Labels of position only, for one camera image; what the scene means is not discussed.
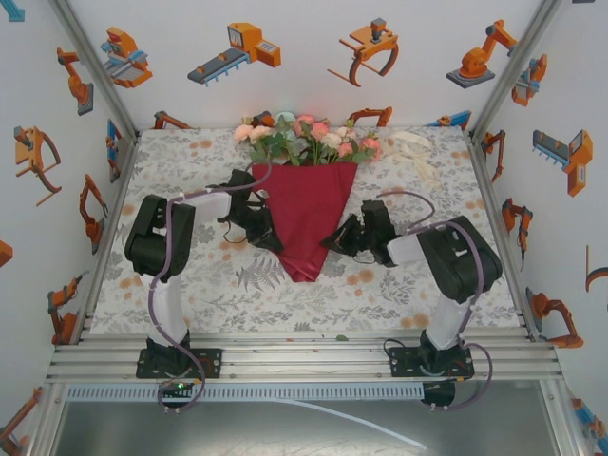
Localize red wrapping paper sheet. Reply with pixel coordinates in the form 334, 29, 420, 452
250, 161, 360, 284

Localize pink fake rose stem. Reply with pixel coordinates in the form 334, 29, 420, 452
292, 113, 333, 166
336, 132, 384, 165

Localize white fake rose stem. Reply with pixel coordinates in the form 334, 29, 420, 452
321, 125, 357, 165

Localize cream ribbon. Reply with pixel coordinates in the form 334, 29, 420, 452
382, 131, 441, 184

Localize mint green fake flower stem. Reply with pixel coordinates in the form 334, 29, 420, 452
273, 109, 298, 165

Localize floral print tablecloth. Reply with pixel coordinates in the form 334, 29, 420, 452
89, 125, 523, 333

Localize black controller board green light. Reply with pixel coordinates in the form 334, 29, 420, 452
158, 378, 195, 415

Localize black round connector block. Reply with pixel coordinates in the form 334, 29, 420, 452
420, 379, 457, 412

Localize white plastic tube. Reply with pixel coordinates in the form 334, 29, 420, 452
265, 397, 428, 451

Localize thin black cable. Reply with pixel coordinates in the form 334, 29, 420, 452
383, 335, 431, 379

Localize aluminium frame rails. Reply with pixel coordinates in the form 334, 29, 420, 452
45, 331, 564, 385

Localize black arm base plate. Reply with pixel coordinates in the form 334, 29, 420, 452
136, 348, 223, 380
389, 346, 475, 380

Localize aluminium side rail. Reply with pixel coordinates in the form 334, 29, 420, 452
467, 135, 541, 343
66, 135, 142, 346

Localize white slotted cable duct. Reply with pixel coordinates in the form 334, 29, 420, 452
64, 383, 426, 401

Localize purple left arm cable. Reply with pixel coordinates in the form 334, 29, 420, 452
147, 161, 275, 417

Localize aluminium frame post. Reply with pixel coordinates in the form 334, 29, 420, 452
467, 0, 566, 139
47, 0, 140, 143

